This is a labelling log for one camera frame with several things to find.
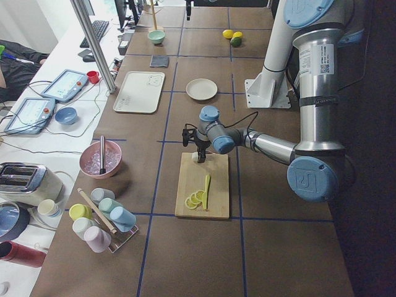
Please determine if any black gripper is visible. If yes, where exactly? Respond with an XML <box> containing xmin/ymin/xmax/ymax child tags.
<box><xmin>182</xmin><ymin>124</ymin><xmax>210</xmax><ymax>163</ymax></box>

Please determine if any cream round plate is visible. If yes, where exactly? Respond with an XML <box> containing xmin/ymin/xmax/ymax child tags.
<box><xmin>186</xmin><ymin>78</ymin><xmax>218</xmax><ymax>101</ymax></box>

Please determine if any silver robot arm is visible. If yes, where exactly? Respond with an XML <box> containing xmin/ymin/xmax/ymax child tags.
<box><xmin>182</xmin><ymin>1</ymin><xmax>366</xmax><ymax>202</ymax></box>

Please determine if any white bear tray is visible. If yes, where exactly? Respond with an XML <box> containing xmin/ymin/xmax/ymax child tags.
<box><xmin>113</xmin><ymin>71</ymin><xmax>165</xmax><ymax>114</ymax></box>

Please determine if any wooden cutting board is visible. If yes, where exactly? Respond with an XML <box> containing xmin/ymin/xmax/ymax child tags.
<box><xmin>174</xmin><ymin>153</ymin><xmax>230</xmax><ymax>219</ymax></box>

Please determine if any yellow plastic knife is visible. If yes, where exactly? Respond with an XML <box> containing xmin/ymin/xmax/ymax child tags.
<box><xmin>202</xmin><ymin>174</ymin><xmax>211</xmax><ymax>210</ymax></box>

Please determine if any metal ice scoop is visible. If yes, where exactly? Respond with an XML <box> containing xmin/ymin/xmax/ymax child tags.
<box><xmin>99</xmin><ymin>135</ymin><xmax>106</xmax><ymax>175</ymax></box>

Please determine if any blue cup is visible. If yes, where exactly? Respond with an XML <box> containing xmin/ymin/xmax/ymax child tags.
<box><xmin>110</xmin><ymin>206</ymin><xmax>137</xmax><ymax>233</ymax></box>

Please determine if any pink bowl with ice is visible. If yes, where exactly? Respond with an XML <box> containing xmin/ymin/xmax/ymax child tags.
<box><xmin>79</xmin><ymin>140</ymin><xmax>123</xmax><ymax>179</ymax></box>

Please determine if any grey folded cloth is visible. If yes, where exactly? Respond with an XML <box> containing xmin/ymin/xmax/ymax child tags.
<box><xmin>150</xmin><ymin>55</ymin><xmax>169</xmax><ymax>68</ymax></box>

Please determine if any green cup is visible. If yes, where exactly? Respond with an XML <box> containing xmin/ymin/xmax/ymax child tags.
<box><xmin>98</xmin><ymin>197</ymin><xmax>123</xmax><ymax>214</ymax></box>

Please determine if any grey cup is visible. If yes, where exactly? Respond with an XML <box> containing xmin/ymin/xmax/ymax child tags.
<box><xmin>90</xmin><ymin>187</ymin><xmax>115</xmax><ymax>204</ymax></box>

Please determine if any green avocado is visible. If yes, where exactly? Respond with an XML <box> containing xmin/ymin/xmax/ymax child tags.
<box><xmin>230</xmin><ymin>37</ymin><xmax>242</xmax><ymax>48</ymax></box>

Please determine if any yellow lemon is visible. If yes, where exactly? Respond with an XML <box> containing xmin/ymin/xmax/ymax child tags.
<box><xmin>222</xmin><ymin>29</ymin><xmax>234</xmax><ymax>40</ymax></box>
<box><xmin>233</xmin><ymin>31</ymin><xmax>243</xmax><ymax>38</ymax></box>

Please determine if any mint green bowl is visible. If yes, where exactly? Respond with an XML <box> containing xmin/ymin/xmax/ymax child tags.
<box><xmin>147</xmin><ymin>30</ymin><xmax>165</xmax><ymax>45</ymax></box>

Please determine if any pink cup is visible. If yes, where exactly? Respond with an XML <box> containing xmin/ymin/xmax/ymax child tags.
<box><xmin>84</xmin><ymin>226</ymin><xmax>111</xmax><ymax>253</ymax></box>

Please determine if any red mug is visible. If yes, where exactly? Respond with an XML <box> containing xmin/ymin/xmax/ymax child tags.
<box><xmin>86</xmin><ymin>71</ymin><xmax>100</xmax><ymax>84</ymax></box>

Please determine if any yellow cup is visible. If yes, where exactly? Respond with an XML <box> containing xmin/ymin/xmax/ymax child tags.
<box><xmin>69</xmin><ymin>204</ymin><xmax>92</xmax><ymax>221</ymax></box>

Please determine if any wooden mug stand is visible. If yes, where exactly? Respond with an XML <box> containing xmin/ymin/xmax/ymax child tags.
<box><xmin>148</xmin><ymin>0</ymin><xmax>165</xmax><ymax>32</ymax></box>

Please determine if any white cup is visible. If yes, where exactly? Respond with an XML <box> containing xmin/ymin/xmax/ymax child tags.
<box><xmin>72</xmin><ymin>217</ymin><xmax>99</xmax><ymax>240</ymax></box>

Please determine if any blue bowl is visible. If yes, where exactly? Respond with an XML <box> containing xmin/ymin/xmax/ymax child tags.
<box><xmin>55</xmin><ymin>107</ymin><xmax>78</xmax><ymax>125</ymax></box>

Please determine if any black box with label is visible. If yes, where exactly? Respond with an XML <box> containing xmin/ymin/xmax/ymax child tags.
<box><xmin>118</xmin><ymin>32</ymin><xmax>134</xmax><ymax>56</ymax></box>

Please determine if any black computer mouse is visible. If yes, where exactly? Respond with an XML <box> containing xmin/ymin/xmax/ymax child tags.
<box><xmin>82</xmin><ymin>54</ymin><xmax>95</xmax><ymax>62</ymax></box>

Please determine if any teach pendant tablet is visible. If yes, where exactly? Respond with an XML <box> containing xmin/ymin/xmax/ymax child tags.
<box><xmin>4</xmin><ymin>98</ymin><xmax>56</xmax><ymax>134</ymax></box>
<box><xmin>40</xmin><ymin>69</ymin><xmax>88</xmax><ymax>103</ymax></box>

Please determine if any black keyboard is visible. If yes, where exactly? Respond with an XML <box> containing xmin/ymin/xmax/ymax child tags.
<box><xmin>80</xmin><ymin>20</ymin><xmax>109</xmax><ymax>48</ymax></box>

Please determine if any cream toaster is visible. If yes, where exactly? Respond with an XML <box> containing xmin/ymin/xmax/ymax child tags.
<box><xmin>1</xmin><ymin>162</ymin><xmax>63</xmax><ymax>206</ymax></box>

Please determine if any red bottle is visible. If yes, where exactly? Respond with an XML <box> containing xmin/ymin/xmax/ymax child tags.
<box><xmin>1</xmin><ymin>241</ymin><xmax>46</xmax><ymax>268</ymax></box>

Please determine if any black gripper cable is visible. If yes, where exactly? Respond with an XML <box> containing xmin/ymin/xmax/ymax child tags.
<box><xmin>185</xmin><ymin>111</ymin><xmax>259</xmax><ymax>134</ymax></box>

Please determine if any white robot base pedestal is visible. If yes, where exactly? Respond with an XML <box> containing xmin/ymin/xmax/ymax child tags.
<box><xmin>245</xmin><ymin>0</ymin><xmax>294</xmax><ymax>108</ymax></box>

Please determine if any aluminium frame post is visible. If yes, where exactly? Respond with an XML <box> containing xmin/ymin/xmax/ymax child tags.
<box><xmin>71</xmin><ymin>0</ymin><xmax>116</xmax><ymax>94</ymax></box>

